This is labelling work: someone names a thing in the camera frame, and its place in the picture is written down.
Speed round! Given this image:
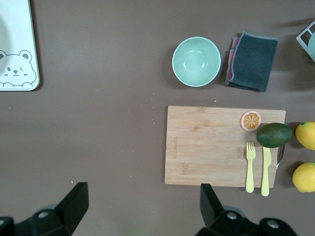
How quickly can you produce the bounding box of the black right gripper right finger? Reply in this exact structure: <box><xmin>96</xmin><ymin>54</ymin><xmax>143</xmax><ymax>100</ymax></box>
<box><xmin>196</xmin><ymin>183</ymin><xmax>260</xmax><ymax>236</ymax></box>

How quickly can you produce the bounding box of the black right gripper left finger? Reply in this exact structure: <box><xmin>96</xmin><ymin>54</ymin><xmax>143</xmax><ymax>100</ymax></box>
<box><xmin>13</xmin><ymin>181</ymin><xmax>89</xmax><ymax>236</ymax></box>

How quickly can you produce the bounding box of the yellow plastic fork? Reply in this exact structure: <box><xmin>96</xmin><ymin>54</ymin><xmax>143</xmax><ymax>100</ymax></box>
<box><xmin>246</xmin><ymin>142</ymin><xmax>256</xmax><ymax>194</ymax></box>

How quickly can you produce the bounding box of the wooden cutting board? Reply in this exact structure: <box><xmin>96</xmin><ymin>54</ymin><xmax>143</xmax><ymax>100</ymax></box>
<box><xmin>164</xmin><ymin>105</ymin><xmax>286</xmax><ymax>189</ymax></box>

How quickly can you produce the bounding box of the yellow plastic knife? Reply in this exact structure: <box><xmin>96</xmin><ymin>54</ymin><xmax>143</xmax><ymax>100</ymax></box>
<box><xmin>261</xmin><ymin>146</ymin><xmax>273</xmax><ymax>197</ymax></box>

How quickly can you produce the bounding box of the orange slice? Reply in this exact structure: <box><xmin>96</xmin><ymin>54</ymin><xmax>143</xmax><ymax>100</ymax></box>
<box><xmin>240</xmin><ymin>111</ymin><xmax>262</xmax><ymax>132</ymax></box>

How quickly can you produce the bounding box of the green avocado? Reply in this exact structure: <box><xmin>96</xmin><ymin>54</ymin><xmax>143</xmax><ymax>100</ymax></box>
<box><xmin>256</xmin><ymin>122</ymin><xmax>293</xmax><ymax>148</ymax></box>

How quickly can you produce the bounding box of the yellow lemon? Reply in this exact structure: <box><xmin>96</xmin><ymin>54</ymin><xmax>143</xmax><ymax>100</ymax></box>
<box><xmin>295</xmin><ymin>121</ymin><xmax>315</xmax><ymax>150</ymax></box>
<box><xmin>292</xmin><ymin>162</ymin><xmax>315</xmax><ymax>193</ymax></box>

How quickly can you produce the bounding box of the pale green bowl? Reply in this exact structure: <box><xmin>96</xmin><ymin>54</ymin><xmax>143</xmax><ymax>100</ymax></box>
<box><xmin>172</xmin><ymin>36</ymin><xmax>221</xmax><ymax>88</ymax></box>

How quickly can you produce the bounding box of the grey cloth with pink edge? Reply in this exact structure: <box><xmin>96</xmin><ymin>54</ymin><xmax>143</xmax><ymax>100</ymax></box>
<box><xmin>225</xmin><ymin>30</ymin><xmax>279</xmax><ymax>93</ymax></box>

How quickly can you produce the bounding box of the cream tray with bear print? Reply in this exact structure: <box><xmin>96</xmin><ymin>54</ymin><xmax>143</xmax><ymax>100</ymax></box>
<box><xmin>0</xmin><ymin>0</ymin><xmax>40</xmax><ymax>92</ymax></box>

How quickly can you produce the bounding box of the pale green cup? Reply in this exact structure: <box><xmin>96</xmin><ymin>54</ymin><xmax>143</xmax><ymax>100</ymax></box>
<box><xmin>307</xmin><ymin>31</ymin><xmax>315</xmax><ymax>62</ymax></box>

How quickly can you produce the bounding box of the white wire rack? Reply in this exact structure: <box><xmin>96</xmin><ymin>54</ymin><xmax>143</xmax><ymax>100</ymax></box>
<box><xmin>296</xmin><ymin>19</ymin><xmax>315</xmax><ymax>50</ymax></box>

